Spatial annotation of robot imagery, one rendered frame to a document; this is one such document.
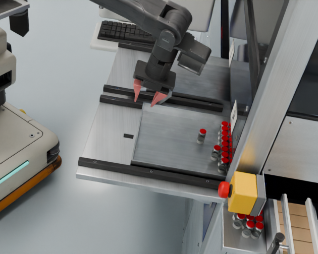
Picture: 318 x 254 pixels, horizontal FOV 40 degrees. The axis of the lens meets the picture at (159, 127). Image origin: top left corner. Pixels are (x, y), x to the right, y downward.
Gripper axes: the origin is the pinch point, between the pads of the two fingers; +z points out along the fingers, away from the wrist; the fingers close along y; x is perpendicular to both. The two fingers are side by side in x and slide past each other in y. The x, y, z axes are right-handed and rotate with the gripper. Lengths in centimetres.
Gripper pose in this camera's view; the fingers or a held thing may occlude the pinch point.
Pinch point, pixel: (144, 101)
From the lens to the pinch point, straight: 113.6
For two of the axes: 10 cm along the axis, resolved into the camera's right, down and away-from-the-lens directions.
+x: 1.0, -6.5, 7.5
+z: -3.3, 6.9, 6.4
